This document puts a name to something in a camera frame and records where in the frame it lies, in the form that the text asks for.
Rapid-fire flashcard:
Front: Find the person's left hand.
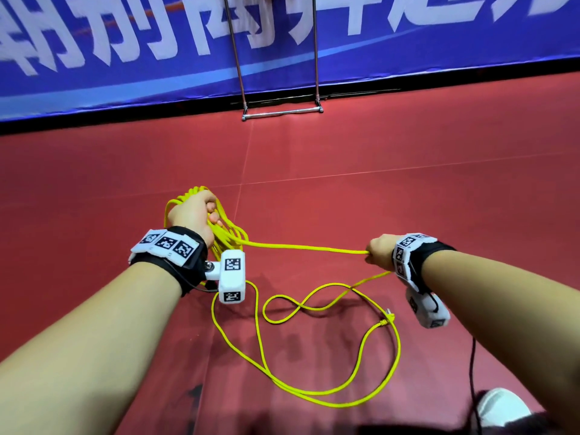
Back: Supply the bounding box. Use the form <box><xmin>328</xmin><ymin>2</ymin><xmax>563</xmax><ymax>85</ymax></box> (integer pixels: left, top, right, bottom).
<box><xmin>166</xmin><ymin>188</ymin><xmax>221</xmax><ymax>250</ymax></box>

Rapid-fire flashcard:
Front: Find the black marker wristband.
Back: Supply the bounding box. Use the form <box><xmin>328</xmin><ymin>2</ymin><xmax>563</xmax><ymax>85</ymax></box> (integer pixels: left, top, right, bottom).
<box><xmin>127</xmin><ymin>225</ymin><xmax>210</xmax><ymax>298</ymax></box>
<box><xmin>390</xmin><ymin>233</ymin><xmax>459</xmax><ymax>294</ymax></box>

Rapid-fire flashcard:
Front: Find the person's right hand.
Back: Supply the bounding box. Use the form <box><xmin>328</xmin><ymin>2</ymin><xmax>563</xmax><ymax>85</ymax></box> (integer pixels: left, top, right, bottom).
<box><xmin>364</xmin><ymin>233</ymin><xmax>404</xmax><ymax>274</ymax></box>

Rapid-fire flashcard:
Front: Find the person's left forearm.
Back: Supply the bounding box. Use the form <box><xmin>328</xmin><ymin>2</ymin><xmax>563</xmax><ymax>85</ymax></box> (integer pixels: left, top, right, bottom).
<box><xmin>0</xmin><ymin>260</ymin><xmax>185</xmax><ymax>435</ymax></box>

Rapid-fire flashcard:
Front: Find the yellow cord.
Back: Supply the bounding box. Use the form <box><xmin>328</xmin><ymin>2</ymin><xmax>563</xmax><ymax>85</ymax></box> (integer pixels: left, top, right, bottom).
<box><xmin>163</xmin><ymin>185</ymin><xmax>402</xmax><ymax>410</ymax></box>

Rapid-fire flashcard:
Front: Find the metal rack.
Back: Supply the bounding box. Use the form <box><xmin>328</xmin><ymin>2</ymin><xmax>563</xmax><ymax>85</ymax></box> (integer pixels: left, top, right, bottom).
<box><xmin>223</xmin><ymin>0</ymin><xmax>326</xmax><ymax>122</ymax></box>

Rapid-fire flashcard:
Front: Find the blue banner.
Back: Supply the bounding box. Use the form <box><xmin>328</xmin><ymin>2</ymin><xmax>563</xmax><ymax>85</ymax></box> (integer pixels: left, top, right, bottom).
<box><xmin>0</xmin><ymin>0</ymin><xmax>580</xmax><ymax>123</ymax></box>

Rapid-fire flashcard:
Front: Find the black cable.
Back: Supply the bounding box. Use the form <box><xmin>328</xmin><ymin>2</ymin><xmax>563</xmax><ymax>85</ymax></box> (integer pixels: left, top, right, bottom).
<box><xmin>466</xmin><ymin>335</ymin><xmax>482</xmax><ymax>435</ymax></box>

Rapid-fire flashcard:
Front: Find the person's right forearm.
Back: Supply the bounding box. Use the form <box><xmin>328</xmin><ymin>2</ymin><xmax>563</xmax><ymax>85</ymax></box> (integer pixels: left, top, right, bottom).
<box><xmin>419</xmin><ymin>249</ymin><xmax>580</xmax><ymax>431</ymax></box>

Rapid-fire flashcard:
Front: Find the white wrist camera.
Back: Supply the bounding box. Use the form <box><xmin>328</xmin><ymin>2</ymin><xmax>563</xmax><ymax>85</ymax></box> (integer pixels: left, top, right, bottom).
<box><xmin>405</xmin><ymin>287</ymin><xmax>453</xmax><ymax>330</ymax></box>
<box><xmin>203</xmin><ymin>247</ymin><xmax>248</xmax><ymax>305</ymax></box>

